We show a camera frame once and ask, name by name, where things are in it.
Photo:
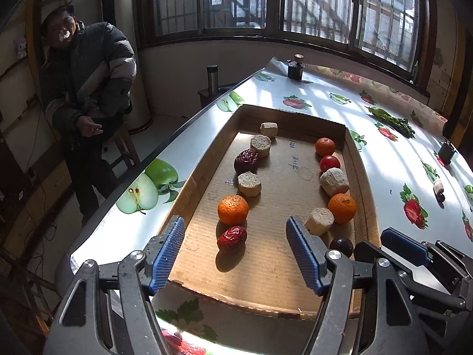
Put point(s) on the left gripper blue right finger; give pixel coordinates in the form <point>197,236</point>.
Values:
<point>309,252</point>

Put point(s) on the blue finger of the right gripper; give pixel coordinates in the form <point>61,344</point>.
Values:
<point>406,247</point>
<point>367,252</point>

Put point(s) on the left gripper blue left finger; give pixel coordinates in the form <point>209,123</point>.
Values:
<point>161,253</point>

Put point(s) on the dark purple plum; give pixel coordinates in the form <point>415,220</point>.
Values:
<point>343,245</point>

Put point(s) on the round brown corn cake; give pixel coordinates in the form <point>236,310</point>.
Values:
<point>319,221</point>

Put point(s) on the orange tangerine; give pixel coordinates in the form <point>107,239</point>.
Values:
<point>343,208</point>
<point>233,210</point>
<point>325,147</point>

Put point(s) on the tall beige corn cake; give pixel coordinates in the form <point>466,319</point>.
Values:
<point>438,187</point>

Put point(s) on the large beige corn cake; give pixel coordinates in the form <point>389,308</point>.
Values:
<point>334,181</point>

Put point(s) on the beige corn cake chunk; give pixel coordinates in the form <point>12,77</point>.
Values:
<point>249,184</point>

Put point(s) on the cardboard box tray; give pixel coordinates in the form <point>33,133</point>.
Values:
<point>263,277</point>

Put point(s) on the red tomato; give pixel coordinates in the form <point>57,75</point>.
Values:
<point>328,162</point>

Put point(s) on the black cup with stick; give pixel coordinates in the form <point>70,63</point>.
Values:
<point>446,152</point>

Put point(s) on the orange tangerine at tray back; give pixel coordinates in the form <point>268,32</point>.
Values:
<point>325,147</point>

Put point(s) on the wooden stool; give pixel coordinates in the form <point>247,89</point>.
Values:
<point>127,152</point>

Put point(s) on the green leafy vegetables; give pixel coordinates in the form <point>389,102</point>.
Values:
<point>400,125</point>

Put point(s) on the beige corn cake back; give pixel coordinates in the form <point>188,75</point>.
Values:
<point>269,129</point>

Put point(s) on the steel thermos bottle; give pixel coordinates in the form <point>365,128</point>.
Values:
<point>212,74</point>

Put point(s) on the dark glass jar with lid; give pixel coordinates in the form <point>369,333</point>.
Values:
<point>296,67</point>

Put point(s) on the seated man in dark jacket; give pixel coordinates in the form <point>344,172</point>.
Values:
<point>83,101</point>

